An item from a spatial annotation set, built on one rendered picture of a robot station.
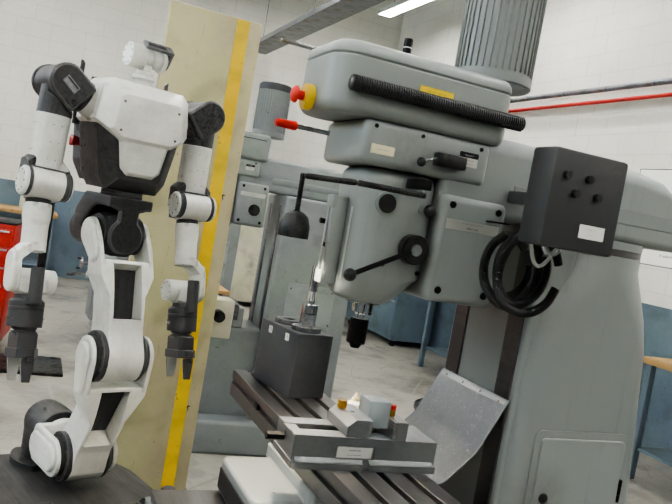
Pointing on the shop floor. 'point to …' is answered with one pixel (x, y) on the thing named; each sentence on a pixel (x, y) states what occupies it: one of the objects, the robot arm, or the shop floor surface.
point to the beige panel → (179, 409)
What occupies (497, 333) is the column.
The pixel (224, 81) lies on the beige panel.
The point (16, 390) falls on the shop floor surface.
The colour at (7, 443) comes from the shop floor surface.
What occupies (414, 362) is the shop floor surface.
